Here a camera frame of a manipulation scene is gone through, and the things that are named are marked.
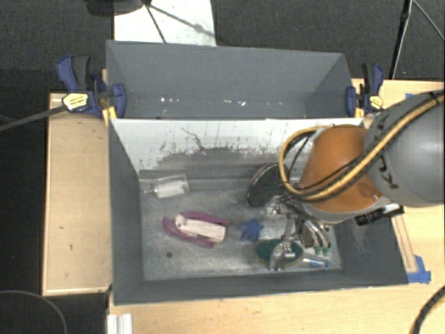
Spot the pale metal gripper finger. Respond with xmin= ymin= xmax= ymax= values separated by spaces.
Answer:
xmin=270 ymin=241 xmax=293 ymax=266
xmin=274 ymin=252 xmax=297 ymax=271

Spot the green and yellow sponge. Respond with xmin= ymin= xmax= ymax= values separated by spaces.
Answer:
xmin=254 ymin=239 xmax=306 ymax=268

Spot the clear plastic piece, blue tip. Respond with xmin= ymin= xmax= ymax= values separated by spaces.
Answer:
xmin=301 ymin=257 xmax=333 ymax=271

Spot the blue star-shaped toy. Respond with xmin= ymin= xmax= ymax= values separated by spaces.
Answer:
xmin=237 ymin=218 xmax=264 ymax=243

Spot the black oval brush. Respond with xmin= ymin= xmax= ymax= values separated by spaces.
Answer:
xmin=245 ymin=163 xmax=290 ymax=208

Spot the purple and white stapler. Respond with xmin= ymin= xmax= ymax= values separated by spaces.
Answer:
xmin=161 ymin=210 xmax=231 ymax=248

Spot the clear glass bottle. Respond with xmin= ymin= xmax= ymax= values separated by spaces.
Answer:
xmin=140 ymin=173 xmax=191 ymax=200

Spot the grey metal bin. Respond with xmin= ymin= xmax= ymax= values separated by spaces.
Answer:
xmin=104 ymin=39 xmax=410 ymax=306

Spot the pale wood board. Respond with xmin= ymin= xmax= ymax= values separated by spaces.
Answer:
xmin=41 ymin=90 xmax=114 ymax=297

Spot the black cylinder on white bracket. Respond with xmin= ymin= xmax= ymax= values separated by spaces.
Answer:
xmin=354 ymin=202 xmax=406 ymax=227

